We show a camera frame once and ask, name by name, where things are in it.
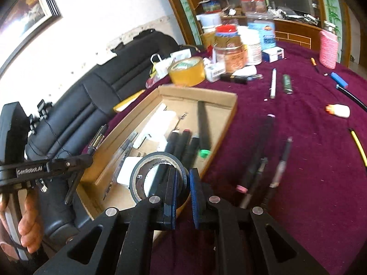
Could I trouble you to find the clear jar orange label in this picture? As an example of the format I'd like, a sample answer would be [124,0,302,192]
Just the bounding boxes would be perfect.
[214,44,247,73]

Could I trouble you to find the pink knitted bottle cover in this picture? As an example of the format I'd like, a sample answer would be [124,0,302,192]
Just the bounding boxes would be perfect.
[319,24,339,69]

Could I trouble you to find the white stylus pen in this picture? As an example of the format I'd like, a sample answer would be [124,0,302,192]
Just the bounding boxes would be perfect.
[270,68,277,99]

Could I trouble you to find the black electrical tape roll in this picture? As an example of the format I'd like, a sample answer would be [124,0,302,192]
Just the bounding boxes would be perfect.
[130,152,190,210]

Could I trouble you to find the black marker pink cap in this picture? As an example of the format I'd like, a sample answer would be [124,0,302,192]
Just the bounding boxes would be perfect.
[236,115,276,194]

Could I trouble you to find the black marker green cap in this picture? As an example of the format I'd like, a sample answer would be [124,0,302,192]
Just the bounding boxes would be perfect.
[197,101,212,159]

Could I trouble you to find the black pen gold print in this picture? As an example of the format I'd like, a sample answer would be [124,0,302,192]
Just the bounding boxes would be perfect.
[87,124,109,156]

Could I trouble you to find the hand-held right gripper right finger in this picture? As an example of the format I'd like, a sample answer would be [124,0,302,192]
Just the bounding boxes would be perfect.
[189,168,330,275]

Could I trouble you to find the black lipstick tube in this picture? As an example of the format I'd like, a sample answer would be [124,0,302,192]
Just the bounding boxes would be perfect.
[220,73,250,84]

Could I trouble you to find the black marker blue-grey tip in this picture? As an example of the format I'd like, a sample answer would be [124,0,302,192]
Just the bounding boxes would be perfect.
[185,135,200,174]

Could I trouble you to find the white paper bag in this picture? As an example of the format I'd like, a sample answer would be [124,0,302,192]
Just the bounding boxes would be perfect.
[150,49,192,78]

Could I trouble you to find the clear gel pen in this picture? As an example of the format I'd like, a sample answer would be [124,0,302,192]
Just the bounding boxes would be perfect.
[115,132,139,175]

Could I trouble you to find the white usb power adapter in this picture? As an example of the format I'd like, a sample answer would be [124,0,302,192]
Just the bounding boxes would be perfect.
[117,156,144,190]

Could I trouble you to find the person's left hand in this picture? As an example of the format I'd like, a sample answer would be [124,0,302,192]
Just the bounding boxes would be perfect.
[18,197,44,255]

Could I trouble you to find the jar with red blue lid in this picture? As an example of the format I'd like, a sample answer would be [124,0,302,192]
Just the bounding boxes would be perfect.
[215,25,240,46]

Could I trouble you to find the black leather chair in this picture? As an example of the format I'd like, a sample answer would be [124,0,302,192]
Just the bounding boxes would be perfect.
[24,29,185,237]

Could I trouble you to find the clear jar red lid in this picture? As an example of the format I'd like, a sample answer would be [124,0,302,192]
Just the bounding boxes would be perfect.
[240,0,267,13]

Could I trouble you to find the framed wall picture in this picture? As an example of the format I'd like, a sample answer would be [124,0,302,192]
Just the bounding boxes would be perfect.
[0,0,63,76]

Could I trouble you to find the small white barcode box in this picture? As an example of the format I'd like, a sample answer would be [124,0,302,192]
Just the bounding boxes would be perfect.
[205,63,225,82]

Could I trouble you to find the wooden mirror cabinet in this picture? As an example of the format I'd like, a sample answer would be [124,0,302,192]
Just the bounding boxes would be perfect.
[159,0,360,69]

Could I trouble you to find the clear black-grip pen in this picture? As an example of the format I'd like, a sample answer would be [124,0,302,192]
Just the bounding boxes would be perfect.
[103,155,127,204]

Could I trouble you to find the white oval case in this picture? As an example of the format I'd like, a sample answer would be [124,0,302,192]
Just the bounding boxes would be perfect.
[238,65,257,76]

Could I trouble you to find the yellow paper envelope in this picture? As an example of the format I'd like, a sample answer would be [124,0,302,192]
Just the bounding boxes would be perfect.
[113,89,146,112]

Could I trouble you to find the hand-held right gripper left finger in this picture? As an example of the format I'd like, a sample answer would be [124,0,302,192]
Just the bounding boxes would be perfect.
[33,168,177,275]

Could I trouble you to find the black pen blue cap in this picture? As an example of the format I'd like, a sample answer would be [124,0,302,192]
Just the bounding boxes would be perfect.
[331,72,367,107]

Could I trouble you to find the grey clear pen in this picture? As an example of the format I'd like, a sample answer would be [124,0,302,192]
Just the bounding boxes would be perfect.
[270,137,293,188]

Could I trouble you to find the black marker white tip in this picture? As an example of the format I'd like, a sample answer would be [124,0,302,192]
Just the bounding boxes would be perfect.
[155,130,181,190]

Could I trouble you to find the black marker red tip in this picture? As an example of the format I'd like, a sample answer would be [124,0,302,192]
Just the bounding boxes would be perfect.
[172,129,192,167]

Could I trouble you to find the brown printed carton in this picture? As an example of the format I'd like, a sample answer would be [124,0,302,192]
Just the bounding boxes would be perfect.
[201,31,217,49]

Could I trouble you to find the purple velvet tablecloth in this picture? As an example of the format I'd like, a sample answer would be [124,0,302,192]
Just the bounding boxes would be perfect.
[83,41,367,275]

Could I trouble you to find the white medicine bottle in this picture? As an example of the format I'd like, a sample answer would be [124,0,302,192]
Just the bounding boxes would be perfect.
[244,31,263,65]

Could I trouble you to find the white bottle orange cap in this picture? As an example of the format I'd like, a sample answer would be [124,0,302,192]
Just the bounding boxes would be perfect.
[325,104,351,118]

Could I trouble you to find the blue and white box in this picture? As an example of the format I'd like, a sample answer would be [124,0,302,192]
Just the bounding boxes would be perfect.
[262,48,284,63]

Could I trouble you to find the yellow black pencil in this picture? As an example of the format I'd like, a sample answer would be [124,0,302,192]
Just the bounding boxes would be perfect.
[348,128,367,167]

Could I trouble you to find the clear jar blue label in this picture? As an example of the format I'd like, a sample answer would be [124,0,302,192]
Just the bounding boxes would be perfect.
[247,20,276,50]

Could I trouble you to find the shallow cardboard box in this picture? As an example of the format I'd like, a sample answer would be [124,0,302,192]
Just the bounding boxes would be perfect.
[75,84,238,244]

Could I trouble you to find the white plastic bowl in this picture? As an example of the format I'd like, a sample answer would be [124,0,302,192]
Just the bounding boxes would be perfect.
[199,13,222,27]

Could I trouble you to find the dark green pen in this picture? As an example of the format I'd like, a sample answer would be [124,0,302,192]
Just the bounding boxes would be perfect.
[282,74,294,94]

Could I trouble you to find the white square adapter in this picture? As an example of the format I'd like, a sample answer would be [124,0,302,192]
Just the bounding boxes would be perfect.
[145,110,177,146]

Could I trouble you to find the tan packing tape roll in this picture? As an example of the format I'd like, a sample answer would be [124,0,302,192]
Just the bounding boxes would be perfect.
[168,57,206,86]

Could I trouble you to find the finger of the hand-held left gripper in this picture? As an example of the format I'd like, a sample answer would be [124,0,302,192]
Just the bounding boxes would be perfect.
[64,170,84,206]
[16,154,95,179]

